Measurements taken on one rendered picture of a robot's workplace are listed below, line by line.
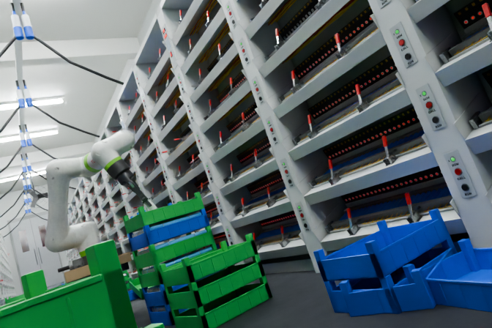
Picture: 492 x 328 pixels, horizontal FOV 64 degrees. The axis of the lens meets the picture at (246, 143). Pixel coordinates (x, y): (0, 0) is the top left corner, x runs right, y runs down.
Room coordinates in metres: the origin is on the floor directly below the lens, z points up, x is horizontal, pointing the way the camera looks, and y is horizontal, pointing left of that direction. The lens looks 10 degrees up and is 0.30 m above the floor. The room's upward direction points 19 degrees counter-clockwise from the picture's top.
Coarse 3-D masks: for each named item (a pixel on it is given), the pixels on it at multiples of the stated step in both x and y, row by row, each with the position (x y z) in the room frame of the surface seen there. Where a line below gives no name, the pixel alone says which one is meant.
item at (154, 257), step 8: (208, 232) 1.78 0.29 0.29; (184, 240) 1.70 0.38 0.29; (192, 240) 1.72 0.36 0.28; (200, 240) 1.75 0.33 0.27; (208, 240) 1.77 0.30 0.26; (152, 248) 1.60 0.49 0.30; (160, 248) 1.62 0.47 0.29; (168, 248) 1.65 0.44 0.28; (176, 248) 1.67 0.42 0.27; (184, 248) 1.69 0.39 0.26; (192, 248) 1.72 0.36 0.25; (136, 256) 1.72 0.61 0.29; (144, 256) 1.66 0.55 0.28; (152, 256) 1.60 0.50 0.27; (160, 256) 1.62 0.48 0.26; (168, 256) 1.64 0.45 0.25; (176, 256) 1.66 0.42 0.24; (136, 264) 1.74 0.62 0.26; (144, 264) 1.67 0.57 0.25; (152, 264) 1.62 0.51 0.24
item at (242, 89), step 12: (240, 72) 1.97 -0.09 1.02; (228, 84) 2.09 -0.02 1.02; (240, 84) 1.84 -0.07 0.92; (228, 96) 1.96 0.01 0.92; (240, 96) 1.78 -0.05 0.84; (216, 108) 2.08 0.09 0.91; (228, 108) 1.89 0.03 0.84; (204, 120) 2.20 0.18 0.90; (216, 120) 2.03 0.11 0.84; (204, 132) 2.18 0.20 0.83
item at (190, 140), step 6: (192, 138) 2.32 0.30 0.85; (186, 144) 2.41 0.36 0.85; (192, 144) 2.58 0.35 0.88; (168, 150) 2.80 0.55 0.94; (180, 150) 2.51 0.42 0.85; (186, 150) 2.73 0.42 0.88; (162, 156) 2.77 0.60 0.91; (168, 156) 2.79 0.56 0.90; (174, 156) 2.62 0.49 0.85; (168, 162) 2.74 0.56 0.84
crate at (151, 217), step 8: (192, 200) 1.76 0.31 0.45; (200, 200) 1.79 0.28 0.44; (160, 208) 1.66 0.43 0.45; (168, 208) 1.68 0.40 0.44; (176, 208) 1.71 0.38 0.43; (184, 208) 1.73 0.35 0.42; (192, 208) 1.75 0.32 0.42; (200, 208) 1.78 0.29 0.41; (136, 216) 1.63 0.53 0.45; (144, 216) 1.61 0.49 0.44; (152, 216) 1.63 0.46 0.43; (160, 216) 1.65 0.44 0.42; (168, 216) 1.67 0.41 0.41; (176, 216) 1.70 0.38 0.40; (184, 216) 1.89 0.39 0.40; (128, 224) 1.71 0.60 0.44; (136, 224) 1.65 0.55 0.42; (144, 224) 1.60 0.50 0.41; (152, 224) 1.67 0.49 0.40; (128, 232) 1.73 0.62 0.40
